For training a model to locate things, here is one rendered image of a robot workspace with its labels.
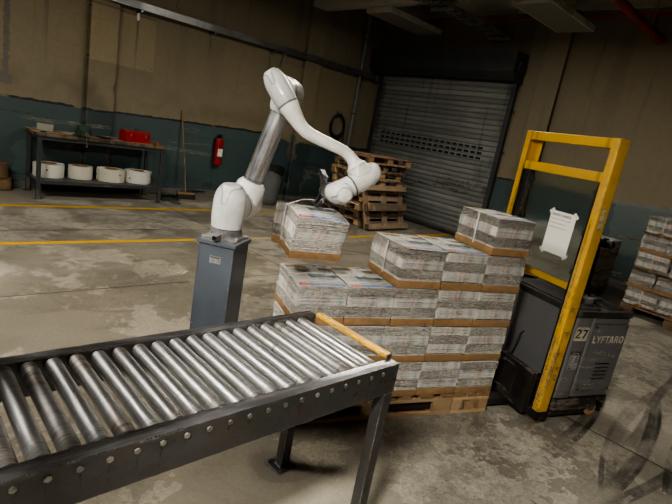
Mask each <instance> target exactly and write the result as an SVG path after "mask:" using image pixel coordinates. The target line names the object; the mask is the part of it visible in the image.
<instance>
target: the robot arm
mask: <svg viewBox="0 0 672 504"><path fill-rule="evenodd" d="M263 78H264V84H265V87H266V90H267V92H268V94H269V95H270V97H271V101H270V109H271V110H270V113H269V115H268V118H267V120H266V123H265V125H264V128H263V130H262V133H261V136H260V138H259V141H258V143H257V146H256V148H255V151H254V153H253V156H252V158H251V161H250V163H249V166H248V168H247V171H246V173H245V176H243V177H241V178H239V179H238V180H237V182H236V183H233V182H225V183H223V184H221V185H220V186H219V187H218V189H217V191H216V192H215V195H214V199H213V205H212V213H211V227H210V231H209V232H207V233H204V234H201V237H202V238H207V239H212V240H213V241H220V242H225V243H229V244H232V245H236V244H237V243H239V242H241V241H243V240H246V239H248V236H247V235H243V234H242V227H243V222H244V221H245V219H248V218H251V217H253V216H254V215H256V214H257V213H258V212H259V211H260V209H261V207H262V204H263V196H264V193H265V188H264V185H263V184H262V183H263V181H264V178H265V176H266V174H267V171H268V169H269V166H270V164H271V161H272V159H273V156H274V154H275V152H276V149H277V147H278V144H279V142H280V139H281V137H282V134H283V132H284V130H285V127H286V125H287V122H289V123H290V124H291V126H292V127H293V128H294V129H295V131H296V132H297V133H298V134H299V135H301V136H302V137H303V138H305V139H306V140H308V141H310V142H312V143H314V144H316V145H318V146H320V147H323V148H325V149H327V150H329V151H331V152H334V153H336V154H338V155H340V156H342V157H343V158H344V159H345V160H346V162H347V164H348V170H347V173H348V176H346V177H344V178H342V179H340V180H337V181H334V182H327V180H328V179H329V176H328V175H327V174H326V172H325V170H324V169H319V171H320V172H317V174H316V173H313V175H318V176H319V178H320V188H319V194H318V197H317V198H316V200H309V201H311V202H313V204H315V205H314V207H315V208H319V207H320V206H321V205H322V204H323V203H325V200H324V198H325V199H327V200H329V201H330V202H332V203H334V204H338V205H343V204H347V203H349V202H350V201H351V199H352V198H353V197H354V196H356V195H357V194H359V193H362V192H364V191H366V190H368V189H369V188H371V187H372V186H373V185H375V184H376V183H377V182H378V181H379V179H380V178H381V174H382V173H381V169H380V167H379V165H377V164H376V163H366V161H363V160H361V159H359V157H358V156H357V155H356V154H355V153H354V152H353V151H352V150H351V149H350V148H349V147H347V146H345V145H344V144H342V143H340V142H338V141H336V140H334V139H332V138H330V137H328V136H326V135H324V134H322V133H320V132H318V131H317V130H315V129H313V128H312V127H311V126H309V124H308V123H307V122H306V120H305V118H304V116H303V113H302V111H301V108H300V105H301V103H302V102H303V99H304V90H303V87H302V85H301V84H300V83H299V82H298V81H297V80H295V79H294V78H292V77H289V76H286V75H284V73H283V72H282V71H281V70H279V69H278V68H274V67H273V68H271V69H269V70H268V71H266V72H265V73H264V76H263Z"/></svg>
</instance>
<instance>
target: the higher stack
mask: <svg viewBox="0 0 672 504"><path fill-rule="evenodd" d="M458 225H459V226H458V229H457V232H456V233H458V234H461V235H463V236H465V237H468V238H470V239H473V241H474V240H475V241H477V242H480V243H482V244H485V245H487V246H489V247H492V248H499V249H510V250H521V251H529V250H531V249H530V248H531V244H532V240H531V239H532V236H533V233H534V231H533V230H535V229H534V228H535V225H537V224H536V223H535V222H532V221H529V220H526V219H523V218H519V217H517V216H515V217H514V216H512V215H510V214H507V213H504V212H500V211H495V210H490V209H482V208H474V207H463V210H462V213H461V214H460V219H459V224H458ZM473 241H472V242H473ZM458 242H460V243H463V242H461V241H458ZM463 244H465V243H463ZM465 245H467V244H465ZM467 246H469V247H471V248H473V249H476V248H474V247H472V246H470V245H467ZM476 250H478V251H480V252H482V253H484V254H486V255H487V256H488V257H489V258H488V262H487V265H486V268H485V271H484V276H483V279H482V283H481V284H483V285H494V286H512V287H518V286H519V285H520V283H521V282H520V281H522V280H521V278H522V277H523V274H524V269H525V268H524V267H525V264H526V260H525V259H524V258H522V257H510V256H498V255H490V254H488V253H486V252H483V251H481V250H479V249H476ZM478 292H479V296H478V299H477V301H476V302H475V303H476V305H475V307H474V308H475V309H476V311H475V314H474V315H475V316H474V318H473V320H474V321H475V320H488V321H510V320H511V315H512V309H513V306H514V301H515V300H514V299H515V296H516V294H514V293H501V292H481V291H478ZM469 327H470V328H471V331H470V333H469V337H468V341H467V344H466V345H467V346H466V347H465V352H464V354H500V352H501V350H502V349H501V348H503V347H502V344H504V341H505V337H506V336H505V334H506V332H507V328H505V327H473V326H469ZM498 362H499V361H497V360H467V361H461V362H460V363H461V365H460V368H459V369H460V371H459V376H458V378H457V383H456V388H458V387H477V386H491V385H492V382H493V378H494V374H495V370H496V369H497V367H498ZM489 393H490V392H473V393H451V394H452V395H453V396H452V397H453V400H452V403H451V407H450V410H449V413H464V412H478V411H485V409H486V404H487V401H488V398H489Z"/></svg>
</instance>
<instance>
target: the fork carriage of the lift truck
mask: <svg viewBox="0 0 672 504"><path fill-rule="evenodd" d="M501 349H502V350H501V352H500V353H501V355H500V359H499V360H497V361H499V362H498V367H497V369H496V370H495V374H494V378H493V382H492V387H491V389H492V390H493V391H499V392H500V393H501V394H502V395H504V396H505V397H506V398H507V402H508V403H509V404H510V405H512V406H513V407H514V408H515V409H516V410H518V411H519V412H520V413H522V412H525V413H526V411H527V408H528V405H529V401H530V398H531V395H532V391H533V388H534V385H535V381H536V378H537V375H538V372H537V371H536V370H534V369H533V368H531V367H530V366H529V365H527V364H526V363H524V362H523V361H521V360H520V359H518V358H517V357H515V356H514V355H513V354H511V353H510V352H508V351H507V350H505V349H504V348H501Z"/></svg>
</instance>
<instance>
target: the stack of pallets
mask: <svg viewBox="0 0 672 504"><path fill-rule="evenodd" d="M353 152H354V153H355V154H356V155H357V156H358V157H359V159H361V160H363V161H366V163H376V164H377V165H379V166H380V167H381V168H380V169H381V173H382V174H381V178H380V179H379V181H378V184H377V183H376V184H375V185H385V186H389V183H395V186H399V187H402V185H403V182H400V180H401V176H402V175H405V174H404V173H405V170H406V168H409V169H410V168H411V164H412V161H408V160H403V159H399V158H394V157H389V156H385V155H379V154H372V153H366V152H359V151H353ZM344 160H345V159H344V158H343V157H342V156H340V155H339V156H335V162H334V163H335V164H333V163H332V168H331V171H333V172H332V174H333V177H332V182H334V181H337V180H340V179H341V178H340V177H341V176H343V177H346V176H348V173H347V170H348V164H345V163H343V161H344ZM345 161H346V160H345ZM384 161H385V162H384ZM399 161H400V162H403V166H398V162H399ZM340 168H343V169H345V171H340ZM392 168H396V169H397V173H395V172H392ZM387 174H388V175H393V179H387ZM362 197H363V196H362V193H359V194H357V195H356V196H354V197H353V198H352V199H351V201H350V202H349V203H347V204H343V205H338V204H334V203H332V202H330V201H329V200H327V205H326V208H330V209H332V208H333V209H335V210H336V211H337V212H339V213H340V214H341V215H342V216H343V217H344V218H345V219H346V220H347V221H348V222H353V225H354V226H363V224H362V222H363V219H362V214H363V211H362V203H363V201H362ZM353 200H355V201H353ZM328 205H329V206H330V207H329V206H328ZM334 206H336V207H339V208H335V207H334ZM331 207H332V208H331ZM335 210H334V211H335ZM349 218H350V219H349Z"/></svg>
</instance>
